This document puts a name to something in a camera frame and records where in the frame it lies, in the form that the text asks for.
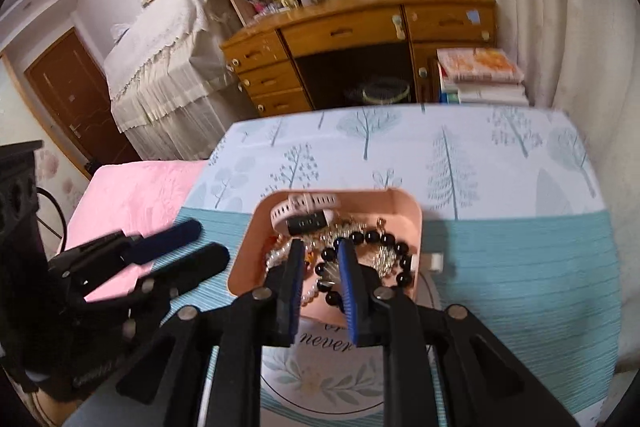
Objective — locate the pink jewelry box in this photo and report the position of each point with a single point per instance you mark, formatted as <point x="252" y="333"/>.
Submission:
<point x="240" y="272"/>

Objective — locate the brown wooden door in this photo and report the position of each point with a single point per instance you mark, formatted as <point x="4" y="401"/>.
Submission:
<point x="70" y="97"/>

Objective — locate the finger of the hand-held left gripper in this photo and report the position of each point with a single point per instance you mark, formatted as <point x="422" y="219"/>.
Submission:
<point x="165" y="238"/>
<point x="200" y="264"/>

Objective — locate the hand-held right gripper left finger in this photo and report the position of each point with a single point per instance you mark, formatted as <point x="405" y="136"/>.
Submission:
<point x="295" y="287"/>

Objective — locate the white drawer lock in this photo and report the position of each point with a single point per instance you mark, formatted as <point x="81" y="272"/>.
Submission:
<point x="399" y="27"/>

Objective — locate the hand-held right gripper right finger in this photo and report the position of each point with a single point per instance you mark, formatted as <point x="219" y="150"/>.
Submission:
<point x="347" y="294"/>

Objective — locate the pale leaf print curtain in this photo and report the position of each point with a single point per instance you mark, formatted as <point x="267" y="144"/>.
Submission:
<point x="565" y="7"/>

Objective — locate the pink blanket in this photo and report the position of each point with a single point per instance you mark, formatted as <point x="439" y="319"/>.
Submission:
<point x="135" y="197"/>

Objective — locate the pink smart watch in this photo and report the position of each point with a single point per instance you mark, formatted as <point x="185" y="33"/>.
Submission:
<point x="300" y="207"/>

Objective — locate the white lace cover cloth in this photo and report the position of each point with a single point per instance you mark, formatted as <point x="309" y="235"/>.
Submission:
<point x="160" y="57"/>

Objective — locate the small white plastic piece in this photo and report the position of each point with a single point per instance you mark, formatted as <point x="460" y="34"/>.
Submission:
<point x="436" y="262"/>

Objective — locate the blue drawer sticker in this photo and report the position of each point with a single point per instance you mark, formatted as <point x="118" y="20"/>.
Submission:
<point x="473" y="15"/>

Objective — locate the wooden desk with drawers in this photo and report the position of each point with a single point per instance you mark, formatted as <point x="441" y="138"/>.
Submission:
<point x="340" y="32"/>

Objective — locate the stack of books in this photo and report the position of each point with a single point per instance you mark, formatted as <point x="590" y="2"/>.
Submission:
<point x="480" y="77"/>

